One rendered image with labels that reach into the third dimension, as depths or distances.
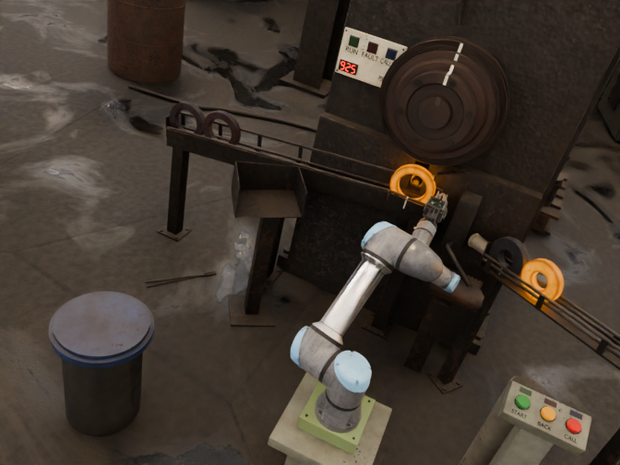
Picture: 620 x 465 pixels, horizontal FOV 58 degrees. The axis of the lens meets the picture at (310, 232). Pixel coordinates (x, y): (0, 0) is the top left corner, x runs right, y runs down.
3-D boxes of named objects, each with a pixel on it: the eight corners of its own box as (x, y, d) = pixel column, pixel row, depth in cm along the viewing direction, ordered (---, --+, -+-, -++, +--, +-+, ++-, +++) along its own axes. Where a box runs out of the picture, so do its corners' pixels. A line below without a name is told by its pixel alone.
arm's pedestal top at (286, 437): (361, 493, 170) (364, 485, 167) (267, 445, 176) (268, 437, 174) (389, 415, 195) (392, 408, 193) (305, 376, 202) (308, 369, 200)
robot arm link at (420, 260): (446, 254, 169) (465, 273, 213) (415, 236, 173) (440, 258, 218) (426, 287, 169) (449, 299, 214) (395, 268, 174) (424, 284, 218)
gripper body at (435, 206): (449, 201, 218) (439, 221, 211) (444, 215, 225) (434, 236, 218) (431, 194, 220) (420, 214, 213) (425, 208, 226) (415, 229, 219)
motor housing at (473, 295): (403, 347, 262) (441, 257, 232) (448, 368, 257) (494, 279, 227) (395, 364, 252) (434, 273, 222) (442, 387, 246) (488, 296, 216)
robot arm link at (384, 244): (317, 383, 168) (417, 233, 174) (280, 354, 174) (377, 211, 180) (327, 386, 179) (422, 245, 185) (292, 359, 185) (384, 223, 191)
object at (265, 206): (216, 294, 265) (235, 160, 225) (270, 296, 272) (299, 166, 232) (218, 326, 249) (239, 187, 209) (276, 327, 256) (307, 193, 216)
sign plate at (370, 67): (336, 70, 234) (346, 26, 224) (394, 90, 228) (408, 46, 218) (334, 71, 232) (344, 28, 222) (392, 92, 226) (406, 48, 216)
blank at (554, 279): (534, 249, 202) (528, 251, 200) (571, 273, 191) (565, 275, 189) (520, 285, 209) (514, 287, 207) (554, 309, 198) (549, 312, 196)
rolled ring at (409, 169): (440, 176, 222) (442, 172, 225) (397, 160, 226) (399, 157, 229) (425, 215, 233) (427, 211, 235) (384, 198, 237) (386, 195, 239)
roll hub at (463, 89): (390, 130, 216) (412, 59, 200) (460, 156, 209) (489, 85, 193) (386, 135, 211) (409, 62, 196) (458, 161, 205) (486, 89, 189)
